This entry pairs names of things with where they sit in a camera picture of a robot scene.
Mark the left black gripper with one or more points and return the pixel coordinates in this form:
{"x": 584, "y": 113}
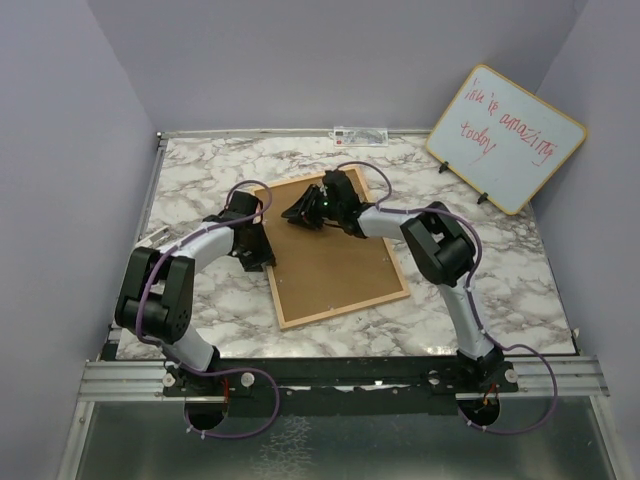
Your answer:
{"x": 265, "y": 253}

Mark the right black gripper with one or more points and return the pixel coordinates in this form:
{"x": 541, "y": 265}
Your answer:
{"x": 302, "y": 211}

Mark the light wooden picture frame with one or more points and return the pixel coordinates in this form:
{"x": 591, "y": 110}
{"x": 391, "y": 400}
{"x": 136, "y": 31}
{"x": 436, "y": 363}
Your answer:
{"x": 340, "y": 310}

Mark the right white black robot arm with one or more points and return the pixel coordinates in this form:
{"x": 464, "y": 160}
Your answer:
{"x": 442, "y": 251}

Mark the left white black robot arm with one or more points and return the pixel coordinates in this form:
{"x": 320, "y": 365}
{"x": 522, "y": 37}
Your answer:
{"x": 155, "y": 302}

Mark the white label strip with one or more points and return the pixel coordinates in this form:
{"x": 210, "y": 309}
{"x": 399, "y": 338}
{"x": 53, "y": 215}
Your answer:
{"x": 359, "y": 137}

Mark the black mounting bar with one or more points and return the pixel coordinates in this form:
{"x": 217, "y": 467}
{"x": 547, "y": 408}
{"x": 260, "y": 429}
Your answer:
{"x": 255, "y": 387}

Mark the whiteboard with red writing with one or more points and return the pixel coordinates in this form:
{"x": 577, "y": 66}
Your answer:
{"x": 502, "y": 140}

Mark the small white bracket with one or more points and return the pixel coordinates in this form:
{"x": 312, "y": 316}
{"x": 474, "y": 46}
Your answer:
{"x": 157, "y": 236}

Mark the left aluminium side rail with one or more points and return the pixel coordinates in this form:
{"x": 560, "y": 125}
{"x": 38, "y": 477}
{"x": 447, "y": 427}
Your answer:
{"x": 109, "y": 349}

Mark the aluminium front rail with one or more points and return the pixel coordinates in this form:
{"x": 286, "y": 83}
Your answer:
{"x": 121, "y": 381}

